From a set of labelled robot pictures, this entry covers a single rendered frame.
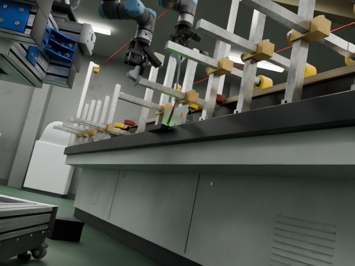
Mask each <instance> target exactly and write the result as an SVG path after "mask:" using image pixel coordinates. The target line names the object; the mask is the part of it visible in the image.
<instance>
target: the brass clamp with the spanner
mask: <svg viewBox="0 0 355 266"><path fill-rule="evenodd" d="M184 93H186V96H185V99H184V100H180V99H178V101H177V102H176V103H177V104H178V105H179V104H180V103H184V104H186V105H188V104H189V105H193V104H196V103H197V102H198V96H199V93H196V92H194V91H191V90H190V91H187V92H184Z"/></svg>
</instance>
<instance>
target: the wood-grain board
mask: <svg viewBox="0 0 355 266"><path fill-rule="evenodd" d="M351 74H355V64H352V65H349V66H344V67H342V68H338V69H334V70H330V71H326V72H322V73H319V74H315V75H311V76H308V77H304V81H303V86H306V85H309V84H314V83H318V82H322V81H326V80H331V79H335V78H339V77H343V76H346V75H351ZM286 84H287V82H285V83H281V84H278V85H274V86H271V87H267V88H263V89H259V90H256V91H253V94H252V98H257V97H261V96H265V95H268V94H272V93H277V92H281V91H285V90H286ZM238 97H239V95H237V96H234V97H230V98H226V99H224V100H223V104H219V105H220V106H224V105H228V104H231V103H235V102H238ZM202 110H203V107H200V106H198V109H197V110H196V111H191V113H194V112H198V111H202ZM155 121H156V117H155V118H151V119H147V122H146V124H149V123H152V122H155ZM138 123H139V122H136V123H134V126H130V127H129V128H132V127H136V126H138ZM124 129H127V125H125V126H124V128H123V129H121V130H124Z"/></svg>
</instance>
